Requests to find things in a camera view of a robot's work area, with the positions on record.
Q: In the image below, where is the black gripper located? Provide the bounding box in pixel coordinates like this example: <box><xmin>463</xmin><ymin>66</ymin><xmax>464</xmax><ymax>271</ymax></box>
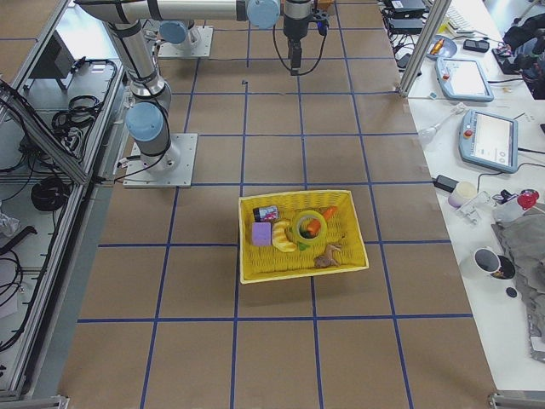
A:
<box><xmin>283</xmin><ymin>0</ymin><xmax>310</xmax><ymax>76</ymax></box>

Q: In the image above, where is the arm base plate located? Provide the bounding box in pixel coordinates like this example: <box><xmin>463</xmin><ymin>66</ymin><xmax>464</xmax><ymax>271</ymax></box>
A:
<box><xmin>158</xmin><ymin>20</ymin><xmax>214</xmax><ymax>59</ymax></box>
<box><xmin>123</xmin><ymin>133</ymin><xmax>198</xmax><ymax>188</ymax></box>

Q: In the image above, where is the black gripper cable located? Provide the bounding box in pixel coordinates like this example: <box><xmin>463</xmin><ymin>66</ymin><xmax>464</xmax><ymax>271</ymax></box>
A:
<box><xmin>272</xmin><ymin>20</ymin><xmax>329</xmax><ymax>78</ymax></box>

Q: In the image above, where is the far teach pendant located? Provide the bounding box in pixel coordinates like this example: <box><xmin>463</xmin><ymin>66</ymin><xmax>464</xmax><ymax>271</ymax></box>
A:
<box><xmin>435</xmin><ymin>57</ymin><xmax>495</xmax><ymax>102</ymax></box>

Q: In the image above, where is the blue bowl with items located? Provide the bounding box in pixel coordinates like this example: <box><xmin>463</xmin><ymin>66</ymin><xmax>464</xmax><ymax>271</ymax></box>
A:
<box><xmin>426</xmin><ymin>35</ymin><xmax>458</xmax><ymax>60</ymax></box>

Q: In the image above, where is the lavender white cup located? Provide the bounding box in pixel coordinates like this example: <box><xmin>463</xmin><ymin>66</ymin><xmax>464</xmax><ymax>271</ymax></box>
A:
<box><xmin>447</xmin><ymin>181</ymin><xmax>477</xmax><ymax>208</ymax></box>

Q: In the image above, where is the purple cylinder block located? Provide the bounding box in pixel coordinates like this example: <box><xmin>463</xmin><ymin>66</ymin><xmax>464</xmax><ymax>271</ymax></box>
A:
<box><xmin>250</xmin><ymin>222</ymin><xmax>272</xmax><ymax>247</ymax></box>

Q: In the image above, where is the yellow tape roll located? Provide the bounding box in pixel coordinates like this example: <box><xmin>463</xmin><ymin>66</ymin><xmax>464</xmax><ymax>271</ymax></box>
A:
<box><xmin>293</xmin><ymin>210</ymin><xmax>328</xmax><ymax>246</ymax></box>

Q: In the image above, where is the white light bulb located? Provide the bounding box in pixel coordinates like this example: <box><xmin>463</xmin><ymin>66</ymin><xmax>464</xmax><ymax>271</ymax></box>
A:
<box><xmin>418</xmin><ymin>112</ymin><xmax>456</xmax><ymax>146</ymax></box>

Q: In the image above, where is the small dark can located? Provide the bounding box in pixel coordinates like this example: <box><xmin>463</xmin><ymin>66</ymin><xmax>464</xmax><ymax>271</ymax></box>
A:
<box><xmin>252</xmin><ymin>205</ymin><xmax>278</xmax><ymax>222</ymax></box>

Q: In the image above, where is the black power adapter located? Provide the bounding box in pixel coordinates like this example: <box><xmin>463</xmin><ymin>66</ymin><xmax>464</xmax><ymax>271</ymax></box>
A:
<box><xmin>433</xmin><ymin>175</ymin><xmax>459</xmax><ymax>193</ymax></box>

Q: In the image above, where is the white mug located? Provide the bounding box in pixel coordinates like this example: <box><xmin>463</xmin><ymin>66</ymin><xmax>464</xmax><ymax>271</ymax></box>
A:
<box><xmin>472</xmin><ymin>247</ymin><xmax>502</xmax><ymax>276</ymax></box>

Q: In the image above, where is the clear plastic piece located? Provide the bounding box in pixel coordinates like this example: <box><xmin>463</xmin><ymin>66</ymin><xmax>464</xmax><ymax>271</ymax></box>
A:
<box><xmin>456</xmin><ymin>191</ymin><xmax>496</xmax><ymax>225</ymax></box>

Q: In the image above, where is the brown toy lion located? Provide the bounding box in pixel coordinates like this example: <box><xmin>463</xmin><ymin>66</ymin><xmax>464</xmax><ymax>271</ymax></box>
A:
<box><xmin>314</xmin><ymin>244</ymin><xmax>342</xmax><ymax>268</ymax></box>

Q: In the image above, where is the orange toy carrot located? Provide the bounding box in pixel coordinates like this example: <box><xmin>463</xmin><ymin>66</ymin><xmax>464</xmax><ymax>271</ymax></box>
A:
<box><xmin>295</xmin><ymin>206</ymin><xmax>337</xmax><ymax>251</ymax></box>

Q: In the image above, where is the aluminium frame post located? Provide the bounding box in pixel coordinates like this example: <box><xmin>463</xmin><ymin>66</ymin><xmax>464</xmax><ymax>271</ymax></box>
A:
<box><xmin>399</xmin><ymin>0</ymin><xmax>451</xmax><ymax>97</ymax></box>

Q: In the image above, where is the black monitor box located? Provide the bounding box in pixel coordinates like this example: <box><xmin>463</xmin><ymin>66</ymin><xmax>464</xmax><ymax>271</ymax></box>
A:
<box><xmin>29</xmin><ymin>31</ymin><xmax>76</xmax><ymax>90</ymax></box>

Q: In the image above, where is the yellow woven plastic basket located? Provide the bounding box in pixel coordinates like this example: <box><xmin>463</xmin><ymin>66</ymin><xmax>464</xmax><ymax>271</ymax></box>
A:
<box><xmin>238</xmin><ymin>190</ymin><xmax>370</xmax><ymax>284</ymax></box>

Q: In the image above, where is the near teach pendant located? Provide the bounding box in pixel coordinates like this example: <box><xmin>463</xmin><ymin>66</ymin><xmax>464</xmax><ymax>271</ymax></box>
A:
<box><xmin>458</xmin><ymin>110</ymin><xmax>519</xmax><ymax>174</ymax></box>

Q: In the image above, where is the coiled black cable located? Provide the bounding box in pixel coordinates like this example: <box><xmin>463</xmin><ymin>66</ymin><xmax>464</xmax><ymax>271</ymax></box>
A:
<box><xmin>30</xmin><ymin>175</ymin><xmax>70</xmax><ymax>212</ymax></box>

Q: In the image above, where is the teach pendant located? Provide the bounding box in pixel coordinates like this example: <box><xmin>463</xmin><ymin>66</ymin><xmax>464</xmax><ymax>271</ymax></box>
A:
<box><xmin>458</xmin><ymin>110</ymin><xmax>519</xmax><ymax>174</ymax></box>
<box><xmin>435</xmin><ymin>57</ymin><xmax>495</xmax><ymax>102</ymax></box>

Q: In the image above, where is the red round toy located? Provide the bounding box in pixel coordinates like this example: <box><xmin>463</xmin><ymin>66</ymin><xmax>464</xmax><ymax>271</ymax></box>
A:
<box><xmin>517</xmin><ymin>189</ymin><xmax>539</xmax><ymax>211</ymax></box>

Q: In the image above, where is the grey crumpled cloth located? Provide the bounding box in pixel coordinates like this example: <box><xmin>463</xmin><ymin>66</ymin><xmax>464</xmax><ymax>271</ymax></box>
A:
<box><xmin>491</xmin><ymin>213</ymin><xmax>544</xmax><ymax>362</ymax></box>

